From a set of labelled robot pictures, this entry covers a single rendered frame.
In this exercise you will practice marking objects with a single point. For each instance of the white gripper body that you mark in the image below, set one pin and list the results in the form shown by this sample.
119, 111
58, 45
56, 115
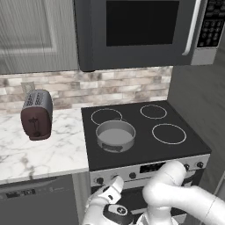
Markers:
116, 184

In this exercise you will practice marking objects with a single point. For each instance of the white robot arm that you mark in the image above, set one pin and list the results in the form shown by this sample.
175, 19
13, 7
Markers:
181, 199

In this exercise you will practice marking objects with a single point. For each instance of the black stove knob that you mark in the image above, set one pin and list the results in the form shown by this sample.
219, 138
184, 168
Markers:
200, 164
100, 180
114, 177
132, 175
187, 167

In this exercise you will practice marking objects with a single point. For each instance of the black stove with silver front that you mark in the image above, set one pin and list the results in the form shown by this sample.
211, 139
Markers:
140, 146

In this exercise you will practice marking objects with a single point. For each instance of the black oven door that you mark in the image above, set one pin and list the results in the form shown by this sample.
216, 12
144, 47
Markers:
134, 199

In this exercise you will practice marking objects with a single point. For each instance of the grey round pot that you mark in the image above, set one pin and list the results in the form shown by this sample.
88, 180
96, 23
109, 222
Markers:
115, 137

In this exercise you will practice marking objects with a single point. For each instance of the grey dishwasher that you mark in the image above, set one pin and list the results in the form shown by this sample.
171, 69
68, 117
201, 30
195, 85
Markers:
38, 205

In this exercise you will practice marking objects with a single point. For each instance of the silver and maroon toaster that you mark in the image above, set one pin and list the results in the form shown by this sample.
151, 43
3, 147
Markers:
36, 120

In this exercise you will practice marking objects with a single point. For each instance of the grey microwave oven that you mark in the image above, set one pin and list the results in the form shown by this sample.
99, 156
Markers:
140, 55

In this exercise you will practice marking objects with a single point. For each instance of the microwave door with dark window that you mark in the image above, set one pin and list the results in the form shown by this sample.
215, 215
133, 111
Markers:
99, 35

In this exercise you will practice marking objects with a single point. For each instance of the grey cupboard door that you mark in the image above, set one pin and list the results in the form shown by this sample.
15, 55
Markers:
32, 35

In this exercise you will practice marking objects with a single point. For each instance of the white wall outlet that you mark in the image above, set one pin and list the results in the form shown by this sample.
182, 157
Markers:
27, 87

